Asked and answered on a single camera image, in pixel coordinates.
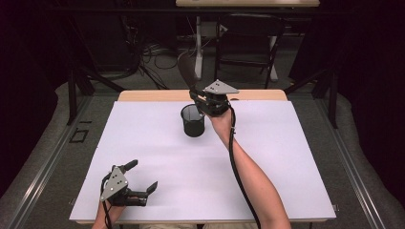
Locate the black metal stand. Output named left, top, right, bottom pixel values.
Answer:
left=66, top=67, right=126, bottom=127
left=283, top=68, right=339, bottom=130

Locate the aluminium floor rail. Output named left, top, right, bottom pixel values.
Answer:
left=318, top=94, right=388, bottom=229
left=9, top=94, right=94, bottom=229

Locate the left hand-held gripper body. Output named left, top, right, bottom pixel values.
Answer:
left=100, top=165, right=149, bottom=207

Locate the wooden background table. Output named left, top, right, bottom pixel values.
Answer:
left=175, top=0, right=321, bottom=82

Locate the dark brown comb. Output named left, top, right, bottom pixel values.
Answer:
left=177, top=52, right=200, bottom=94

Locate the person's right hand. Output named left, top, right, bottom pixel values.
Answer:
left=208, top=108, right=235, bottom=136

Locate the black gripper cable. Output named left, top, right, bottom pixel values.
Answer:
left=100, top=174, right=113, bottom=229
left=227, top=105, right=263, bottom=229

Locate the black mesh pen cup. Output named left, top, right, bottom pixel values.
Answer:
left=180, top=103, right=206, bottom=138

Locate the black folding chair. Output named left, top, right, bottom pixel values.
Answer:
left=214, top=12, right=286, bottom=90

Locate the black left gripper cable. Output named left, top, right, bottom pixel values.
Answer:
left=100, top=174, right=113, bottom=229

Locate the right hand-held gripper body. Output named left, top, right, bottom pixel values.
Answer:
left=199, top=79, right=240, bottom=117

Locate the person's left hand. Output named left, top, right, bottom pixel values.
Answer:
left=96, top=200, right=126, bottom=223

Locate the white table cover sheet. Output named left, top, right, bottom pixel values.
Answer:
left=69, top=100, right=337, bottom=222

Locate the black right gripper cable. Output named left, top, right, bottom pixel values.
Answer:
left=227, top=105, right=263, bottom=229

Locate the floor cables bundle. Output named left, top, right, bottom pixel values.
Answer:
left=122, top=17, right=192, bottom=91

